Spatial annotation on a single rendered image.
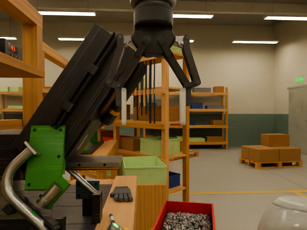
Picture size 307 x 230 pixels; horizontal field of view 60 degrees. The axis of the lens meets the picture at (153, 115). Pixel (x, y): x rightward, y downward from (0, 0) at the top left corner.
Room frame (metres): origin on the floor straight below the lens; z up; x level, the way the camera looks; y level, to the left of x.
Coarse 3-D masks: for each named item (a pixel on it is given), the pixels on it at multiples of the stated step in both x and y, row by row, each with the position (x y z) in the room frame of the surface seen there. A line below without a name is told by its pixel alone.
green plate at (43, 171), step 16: (32, 128) 0.89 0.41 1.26; (48, 128) 0.90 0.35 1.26; (64, 128) 0.90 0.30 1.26; (32, 144) 0.88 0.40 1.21; (48, 144) 0.88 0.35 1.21; (64, 144) 0.89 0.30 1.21; (32, 160) 0.87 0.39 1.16; (48, 160) 0.87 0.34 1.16; (64, 160) 0.94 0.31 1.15; (32, 176) 0.85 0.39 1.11; (48, 176) 0.86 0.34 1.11
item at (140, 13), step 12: (144, 12) 0.48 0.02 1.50; (156, 12) 0.47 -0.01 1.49; (168, 12) 0.48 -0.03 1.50; (144, 24) 0.48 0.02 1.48; (156, 24) 0.48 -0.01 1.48; (168, 24) 0.49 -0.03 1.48; (132, 36) 0.50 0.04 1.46; (144, 36) 0.50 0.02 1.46; (156, 36) 0.50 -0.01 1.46; (168, 36) 0.50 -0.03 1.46; (156, 48) 0.50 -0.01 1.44
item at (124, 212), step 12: (120, 180) 1.62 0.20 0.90; (132, 180) 1.62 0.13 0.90; (132, 192) 1.38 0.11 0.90; (108, 204) 1.20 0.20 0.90; (120, 204) 1.20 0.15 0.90; (132, 204) 1.20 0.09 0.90; (108, 216) 1.06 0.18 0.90; (120, 216) 1.06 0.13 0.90; (132, 216) 1.06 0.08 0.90; (96, 228) 0.95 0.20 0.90; (132, 228) 0.95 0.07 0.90
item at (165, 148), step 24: (168, 72) 3.46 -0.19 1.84; (168, 96) 3.46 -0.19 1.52; (120, 120) 4.11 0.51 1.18; (144, 120) 3.81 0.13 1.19; (168, 120) 3.46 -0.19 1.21; (120, 144) 4.24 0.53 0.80; (144, 144) 3.74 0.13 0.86; (168, 144) 3.46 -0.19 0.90; (120, 168) 4.26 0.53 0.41; (168, 168) 3.46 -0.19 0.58; (168, 192) 3.46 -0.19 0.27
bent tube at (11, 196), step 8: (24, 152) 0.84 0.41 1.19; (32, 152) 0.84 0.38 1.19; (16, 160) 0.83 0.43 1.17; (24, 160) 0.84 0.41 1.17; (8, 168) 0.82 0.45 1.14; (16, 168) 0.84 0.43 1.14; (8, 176) 0.82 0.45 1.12; (8, 184) 0.82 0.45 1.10; (8, 192) 0.81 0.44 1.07; (8, 200) 0.80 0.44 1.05; (16, 200) 0.80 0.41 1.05; (16, 208) 0.80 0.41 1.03; (24, 208) 0.80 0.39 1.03; (24, 216) 0.79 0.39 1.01; (32, 216) 0.79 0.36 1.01; (32, 224) 0.79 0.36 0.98; (40, 224) 0.79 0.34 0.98
